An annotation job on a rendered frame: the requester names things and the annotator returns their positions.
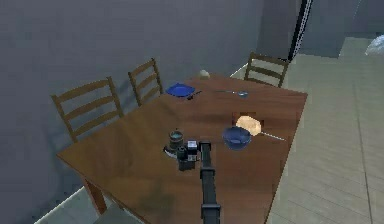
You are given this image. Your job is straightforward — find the blue bowl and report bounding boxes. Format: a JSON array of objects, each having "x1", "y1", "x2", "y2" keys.
[{"x1": 221, "y1": 125, "x2": 252, "y2": 152}]

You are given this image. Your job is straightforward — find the pale bread loaf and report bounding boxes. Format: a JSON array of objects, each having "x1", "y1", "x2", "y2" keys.
[{"x1": 235, "y1": 114, "x2": 263, "y2": 137}]

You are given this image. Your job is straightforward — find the silver spoon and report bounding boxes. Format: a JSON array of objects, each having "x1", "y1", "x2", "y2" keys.
[{"x1": 215, "y1": 89, "x2": 250, "y2": 98}]

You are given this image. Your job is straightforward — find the brown wooden table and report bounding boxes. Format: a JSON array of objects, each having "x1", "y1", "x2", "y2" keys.
[{"x1": 56, "y1": 75, "x2": 309, "y2": 224}]

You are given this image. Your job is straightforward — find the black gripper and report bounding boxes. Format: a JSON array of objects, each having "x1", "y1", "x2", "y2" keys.
[{"x1": 162, "y1": 145, "x2": 199, "y2": 172}]

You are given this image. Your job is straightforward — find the brown wooden slatted chair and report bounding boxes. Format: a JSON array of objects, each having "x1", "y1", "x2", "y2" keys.
[
  {"x1": 50, "y1": 76, "x2": 125, "y2": 144},
  {"x1": 127, "y1": 57, "x2": 165, "y2": 108},
  {"x1": 243, "y1": 51, "x2": 290, "y2": 89}
]

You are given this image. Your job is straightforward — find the black utensil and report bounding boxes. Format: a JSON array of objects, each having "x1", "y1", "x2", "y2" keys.
[{"x1": 186, "y1": 90, "x2": 203, "y2": 101}]

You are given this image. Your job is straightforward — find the blue plate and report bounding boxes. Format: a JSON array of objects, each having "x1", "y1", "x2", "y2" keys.
[{"x1": 165, "y1": 82, "x2": 197, "y2": 99}]

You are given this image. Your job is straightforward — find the grey patterned mug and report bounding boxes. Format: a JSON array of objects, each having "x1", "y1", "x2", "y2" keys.
[{"x1": 168, "y1": 129, "x2": 185, "y2": 152}]

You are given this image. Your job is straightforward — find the black and white door edge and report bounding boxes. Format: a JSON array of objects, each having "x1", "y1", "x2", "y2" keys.
[{"x1": 287, "y1": 0, "x2": 314, "y2": 62}]

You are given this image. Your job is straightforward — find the silver knife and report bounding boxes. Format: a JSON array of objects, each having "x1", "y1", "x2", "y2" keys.
[{"x1": 260, "y1": 131, "x2": 287, "y2": 142}]

